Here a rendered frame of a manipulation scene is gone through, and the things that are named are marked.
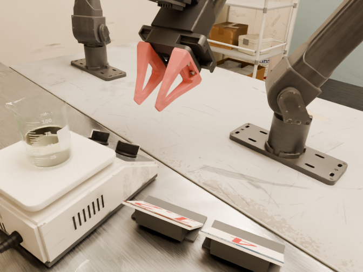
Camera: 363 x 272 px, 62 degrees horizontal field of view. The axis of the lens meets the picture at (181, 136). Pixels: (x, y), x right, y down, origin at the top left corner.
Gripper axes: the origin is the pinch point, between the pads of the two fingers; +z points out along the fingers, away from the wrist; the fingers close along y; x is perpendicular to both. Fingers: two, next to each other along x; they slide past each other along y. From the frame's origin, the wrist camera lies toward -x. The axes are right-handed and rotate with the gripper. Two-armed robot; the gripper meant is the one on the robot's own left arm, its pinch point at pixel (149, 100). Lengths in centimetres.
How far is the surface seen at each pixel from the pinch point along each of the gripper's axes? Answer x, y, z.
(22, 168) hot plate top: -6.9, -5.6, 14.5
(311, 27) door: 214, -37, -194
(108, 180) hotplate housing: -1.0, 1.1, 11.5
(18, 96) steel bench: 13.3, -44.5, 4.2
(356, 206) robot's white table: 17.9, 27.4, -0.5
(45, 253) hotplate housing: -4.2, 0.7, 21.0
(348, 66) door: 230, 4, -170
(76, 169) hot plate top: -4.7, -0.7, 12.0
